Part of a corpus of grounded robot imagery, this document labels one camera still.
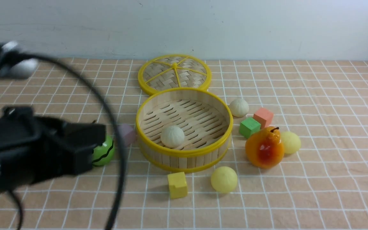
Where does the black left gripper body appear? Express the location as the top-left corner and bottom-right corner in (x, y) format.
(0, 107), (106, 193)

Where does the yellow bun front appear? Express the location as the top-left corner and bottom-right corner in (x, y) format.
(211, 166), (238, 194)

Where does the yellow bun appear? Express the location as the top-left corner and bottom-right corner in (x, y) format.
(211, 166), (238, 194)
(280, 131), (301, 155)

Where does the checked beige tablecloth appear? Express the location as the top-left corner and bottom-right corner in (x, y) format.
(0, 58), (368, 230)

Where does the orange toy pear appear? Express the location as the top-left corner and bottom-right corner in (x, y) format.
(245, 126), (285, 169)

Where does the salmon pink cube block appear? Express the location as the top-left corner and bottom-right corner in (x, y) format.
(253, 107), (274, 129)

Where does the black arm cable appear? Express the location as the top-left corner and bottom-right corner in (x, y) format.
(7, 53), (127, 230)

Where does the white bun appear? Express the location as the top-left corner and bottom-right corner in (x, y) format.
(229, 97), (249, 118)
(160, 125), (185, 148)

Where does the woven bamboo steamer lid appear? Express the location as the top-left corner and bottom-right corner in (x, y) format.
(138, 54), (212, 96)

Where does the green cube block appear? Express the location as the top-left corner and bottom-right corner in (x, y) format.
(239, 117), (261, 139)

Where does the bamboo steamer tray yellow rim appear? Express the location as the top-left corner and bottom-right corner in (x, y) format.
(135, 88), (234, 173)

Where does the yellow cube block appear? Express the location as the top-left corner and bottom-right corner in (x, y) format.
(167, 172), (188, 199)

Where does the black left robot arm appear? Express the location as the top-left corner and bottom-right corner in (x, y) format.
(0, 43), (106, 193)

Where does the green toy watermelon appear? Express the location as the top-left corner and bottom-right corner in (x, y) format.
(92, 135), (115, 166)

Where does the pink lilac cube block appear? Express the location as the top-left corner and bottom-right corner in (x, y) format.
(117, 124), (137, 147)

